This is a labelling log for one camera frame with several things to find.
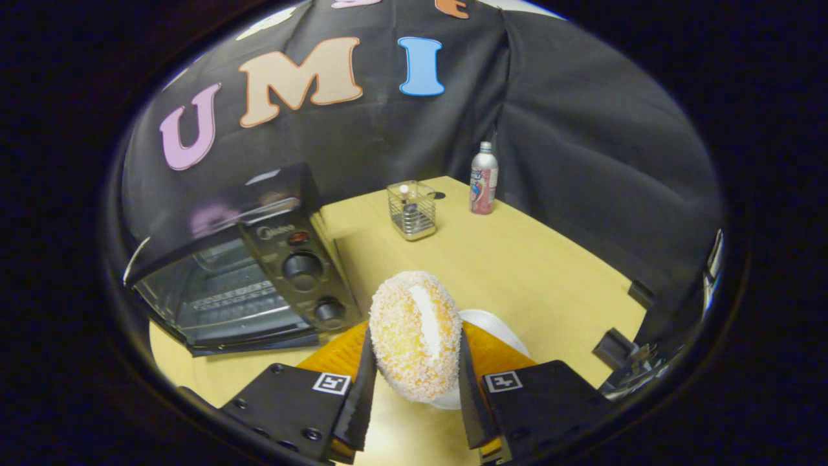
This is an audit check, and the dark shiny metal frame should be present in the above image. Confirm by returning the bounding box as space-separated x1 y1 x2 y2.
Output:
598 230 725 399

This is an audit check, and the black toaster oven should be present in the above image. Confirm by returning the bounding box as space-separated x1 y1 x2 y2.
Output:
123 162 363 357

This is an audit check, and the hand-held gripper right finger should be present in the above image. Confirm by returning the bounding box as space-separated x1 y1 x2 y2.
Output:
458 322 615 465

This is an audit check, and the sugared cream doughnut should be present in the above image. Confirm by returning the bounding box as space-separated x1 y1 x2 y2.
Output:
369 271 464 403

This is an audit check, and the white plate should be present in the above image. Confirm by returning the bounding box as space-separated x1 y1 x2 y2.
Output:
430 309 531 411

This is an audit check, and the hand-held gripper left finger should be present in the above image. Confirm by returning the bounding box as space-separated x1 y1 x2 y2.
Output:
219 324 378 464

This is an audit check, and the pink drink bottle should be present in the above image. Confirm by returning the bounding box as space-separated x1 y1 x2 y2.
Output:
469 141 499 215

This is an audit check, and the black backdrop cloth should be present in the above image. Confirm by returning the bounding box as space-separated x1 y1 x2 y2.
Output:
120 0 724 311

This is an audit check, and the black table clamp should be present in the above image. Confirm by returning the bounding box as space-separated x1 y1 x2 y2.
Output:
627 280 655 310
593 327 638 372

